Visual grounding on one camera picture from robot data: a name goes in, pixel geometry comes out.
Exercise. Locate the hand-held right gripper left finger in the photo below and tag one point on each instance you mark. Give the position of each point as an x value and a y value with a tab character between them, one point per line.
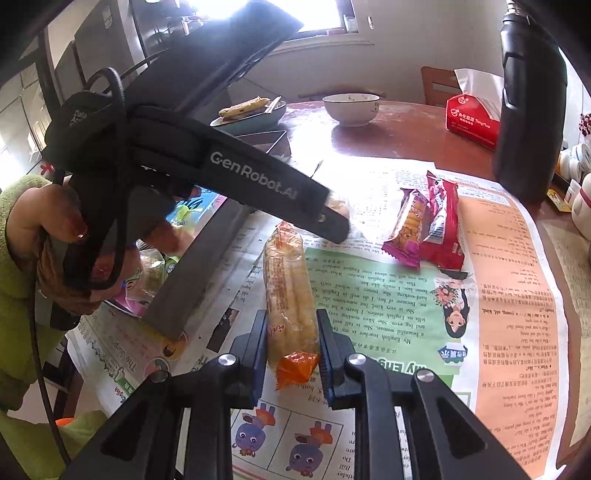
256	355

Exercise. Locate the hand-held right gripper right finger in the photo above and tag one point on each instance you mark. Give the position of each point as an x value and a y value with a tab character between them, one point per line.
330	360

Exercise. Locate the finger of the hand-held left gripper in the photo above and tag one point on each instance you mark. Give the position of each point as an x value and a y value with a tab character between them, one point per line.
217	50
258	184

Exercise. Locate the long bread packet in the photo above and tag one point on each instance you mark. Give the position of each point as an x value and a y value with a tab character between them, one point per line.
288	295

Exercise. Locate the round pastry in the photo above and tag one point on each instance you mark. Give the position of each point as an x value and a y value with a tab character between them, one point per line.
341	210

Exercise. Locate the dark cardboard box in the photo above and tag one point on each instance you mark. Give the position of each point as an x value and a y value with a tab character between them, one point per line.
198	277

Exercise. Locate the clear packet green label pastry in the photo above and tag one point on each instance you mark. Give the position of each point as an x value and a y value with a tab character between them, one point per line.
150	277

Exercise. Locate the person's left forearm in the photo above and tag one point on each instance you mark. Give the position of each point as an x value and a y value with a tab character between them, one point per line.
18	369

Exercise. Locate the person's left hand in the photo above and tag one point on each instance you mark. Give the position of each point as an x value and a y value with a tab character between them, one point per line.
51	217

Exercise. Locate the bowl of flatbread with chopsticks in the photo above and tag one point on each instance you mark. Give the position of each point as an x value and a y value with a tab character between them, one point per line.
254	122

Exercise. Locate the stack of flat pancakes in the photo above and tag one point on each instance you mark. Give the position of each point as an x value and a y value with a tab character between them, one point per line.
242	108

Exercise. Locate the wooden chopstick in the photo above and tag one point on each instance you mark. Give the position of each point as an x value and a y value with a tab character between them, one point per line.
274	105
271	105

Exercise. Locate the grey cabinet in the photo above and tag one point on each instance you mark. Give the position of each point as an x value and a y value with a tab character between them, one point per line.
92	50

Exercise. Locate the window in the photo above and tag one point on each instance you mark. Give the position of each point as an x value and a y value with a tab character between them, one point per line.
318	16

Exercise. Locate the white bowl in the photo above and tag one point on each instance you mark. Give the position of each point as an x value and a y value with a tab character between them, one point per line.
351	110

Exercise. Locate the colourful printed newspaper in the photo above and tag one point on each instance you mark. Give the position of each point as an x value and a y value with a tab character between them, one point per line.
124	341

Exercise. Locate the orange and pink biscuit packet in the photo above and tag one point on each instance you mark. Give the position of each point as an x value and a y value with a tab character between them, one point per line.
408	230

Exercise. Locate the red snack packet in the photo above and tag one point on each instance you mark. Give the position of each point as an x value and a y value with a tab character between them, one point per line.
441	217

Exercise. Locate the newspaper with orange panel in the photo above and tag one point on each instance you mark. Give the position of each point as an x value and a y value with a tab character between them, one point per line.
508	300

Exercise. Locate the wooden chair with slotted back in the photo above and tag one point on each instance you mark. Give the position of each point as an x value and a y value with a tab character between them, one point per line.
438	87

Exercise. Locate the red tissue pack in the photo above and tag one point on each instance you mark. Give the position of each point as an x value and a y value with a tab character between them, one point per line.
471	120

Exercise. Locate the black thermos flask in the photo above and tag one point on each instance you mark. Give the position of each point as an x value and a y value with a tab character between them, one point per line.
531	115

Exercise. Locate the white jar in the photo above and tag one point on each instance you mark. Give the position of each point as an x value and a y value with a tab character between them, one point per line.
575	161

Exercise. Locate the flower patterned vase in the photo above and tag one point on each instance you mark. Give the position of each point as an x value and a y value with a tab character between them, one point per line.
585	124

